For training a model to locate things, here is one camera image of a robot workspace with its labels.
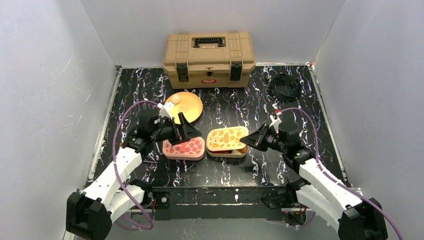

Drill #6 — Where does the pink lunch box lid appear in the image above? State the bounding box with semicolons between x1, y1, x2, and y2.
162;137;206;161

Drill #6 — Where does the beige lunch box tray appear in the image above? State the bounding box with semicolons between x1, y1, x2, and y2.
206;146;249;159

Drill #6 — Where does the beige lunch box lid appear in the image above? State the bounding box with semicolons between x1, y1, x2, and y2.
206;126;249;152

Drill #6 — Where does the white boiled egg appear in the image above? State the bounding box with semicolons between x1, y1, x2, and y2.
171;93;182;104

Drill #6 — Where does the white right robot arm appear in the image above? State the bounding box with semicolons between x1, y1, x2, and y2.
240;123;388;240

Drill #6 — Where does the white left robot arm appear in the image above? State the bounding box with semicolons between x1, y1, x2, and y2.
65;109;202;240

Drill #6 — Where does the tan plastic toolbox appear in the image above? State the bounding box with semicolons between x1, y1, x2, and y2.
162;31;256;89

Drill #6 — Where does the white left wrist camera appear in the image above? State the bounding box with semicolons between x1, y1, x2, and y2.
157;101;175;119

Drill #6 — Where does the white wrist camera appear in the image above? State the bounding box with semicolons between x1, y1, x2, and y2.
269;110;282;133
157;101;175;119

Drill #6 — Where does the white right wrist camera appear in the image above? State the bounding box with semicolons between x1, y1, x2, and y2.
269;110;282;133

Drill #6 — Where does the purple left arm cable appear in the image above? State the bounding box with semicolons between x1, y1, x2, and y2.
111;100;163;231

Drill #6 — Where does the coiled black cable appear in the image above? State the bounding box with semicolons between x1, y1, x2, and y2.
265;73;303;102

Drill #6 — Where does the aluminium base frame rail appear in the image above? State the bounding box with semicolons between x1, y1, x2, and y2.
62;188;377;240

